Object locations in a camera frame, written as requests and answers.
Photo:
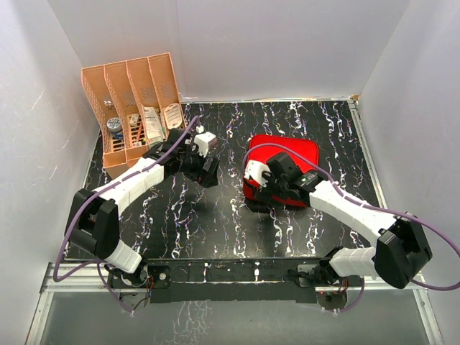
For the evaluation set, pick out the round blue tin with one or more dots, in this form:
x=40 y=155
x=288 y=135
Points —
x=114 y=126

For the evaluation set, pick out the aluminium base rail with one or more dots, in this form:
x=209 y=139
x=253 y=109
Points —
x=227 y=302

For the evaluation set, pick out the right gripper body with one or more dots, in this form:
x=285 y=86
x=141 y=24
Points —
x=277 y=186

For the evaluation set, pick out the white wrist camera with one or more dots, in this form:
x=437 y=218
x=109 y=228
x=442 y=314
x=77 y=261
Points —
x=201 y=140
x=254 y=170

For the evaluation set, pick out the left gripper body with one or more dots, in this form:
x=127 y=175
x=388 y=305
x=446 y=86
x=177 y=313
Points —
x=191 y=165

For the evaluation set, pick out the white medicine box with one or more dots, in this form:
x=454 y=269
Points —
x=153 y=126

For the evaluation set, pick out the oval blister card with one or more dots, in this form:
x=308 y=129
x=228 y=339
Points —
x=173 y=116

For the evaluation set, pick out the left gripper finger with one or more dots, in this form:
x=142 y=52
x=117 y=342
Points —
x=212 y=142
x=208 y=176

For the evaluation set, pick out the small medicine boxes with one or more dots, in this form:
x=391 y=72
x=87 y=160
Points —
x=136 y=130

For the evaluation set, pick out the orange plastic file organizer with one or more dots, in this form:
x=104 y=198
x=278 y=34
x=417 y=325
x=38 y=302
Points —
x=136 y=103

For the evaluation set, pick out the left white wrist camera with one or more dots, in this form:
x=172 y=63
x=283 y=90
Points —
x=201 y=140

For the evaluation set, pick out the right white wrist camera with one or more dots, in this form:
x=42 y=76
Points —
x=254 y=170

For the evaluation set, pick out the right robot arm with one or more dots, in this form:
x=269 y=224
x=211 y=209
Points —
x=398 y=247

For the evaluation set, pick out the red black medicine case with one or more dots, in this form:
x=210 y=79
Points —
x=281 y=154

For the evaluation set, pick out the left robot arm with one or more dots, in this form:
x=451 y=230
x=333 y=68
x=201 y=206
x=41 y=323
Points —
x=93 y=223

